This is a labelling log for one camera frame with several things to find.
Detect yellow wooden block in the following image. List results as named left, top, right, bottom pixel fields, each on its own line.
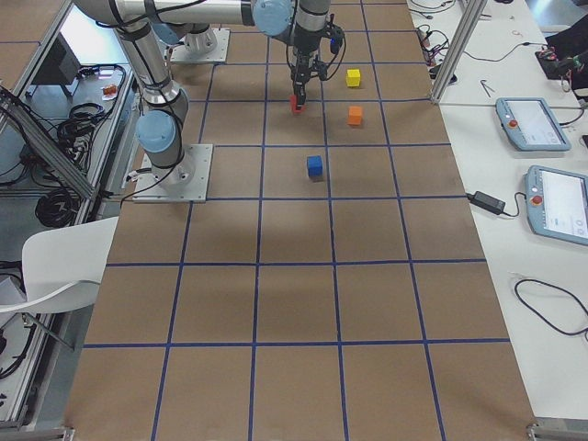
left=345, top=69, right=362, bottom=88

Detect far teach pendant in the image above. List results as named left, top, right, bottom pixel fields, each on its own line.
left=495, top=97, right=571, bottom=152

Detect orange snack packet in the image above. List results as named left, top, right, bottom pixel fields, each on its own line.
left=102, top=85, right=118, bottom=101

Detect near teach pendant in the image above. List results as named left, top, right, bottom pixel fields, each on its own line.
left=525, top=165, right=587, bottom=245

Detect black power adapter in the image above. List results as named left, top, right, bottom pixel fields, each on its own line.
left=466, top=191, right=505, bottom=215

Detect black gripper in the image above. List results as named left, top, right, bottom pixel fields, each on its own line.
left=290, top=25, right=345, bottom=105

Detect blue wooden block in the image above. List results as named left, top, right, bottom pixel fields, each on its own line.
left=306, top=155, right=323, bottom=179

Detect aluminium frame post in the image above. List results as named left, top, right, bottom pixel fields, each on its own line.
left=430, top=0, right=487, bottom=104

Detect teach pendant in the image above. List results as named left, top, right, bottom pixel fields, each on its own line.
left=525, top=165, right=587, bottom=245
left=495, top=97, right=571, bottom=152

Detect black monitor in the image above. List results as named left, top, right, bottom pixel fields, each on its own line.
left=31, top=32, right=82, bottom=97

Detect orange wooden block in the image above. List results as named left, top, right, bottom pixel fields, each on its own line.
left=347, top=106, right=363, bottom=127

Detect red wooden block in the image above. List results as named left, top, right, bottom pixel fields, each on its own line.
left=289, top=95, right=304, bottom=115

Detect black loose cable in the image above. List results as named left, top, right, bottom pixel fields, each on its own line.
left=514, top=277, right=588, bottom=337

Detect white chair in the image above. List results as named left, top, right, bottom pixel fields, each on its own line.
left=1, top=217, right=119, bottom=314

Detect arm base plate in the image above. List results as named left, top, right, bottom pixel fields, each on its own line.
left=131, top=144, right=214, bottom=203
left=170, top=28, right=230, bottom=64

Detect allen key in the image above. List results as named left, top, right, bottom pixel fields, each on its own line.
left=480, top=79, right=492, bottom=97

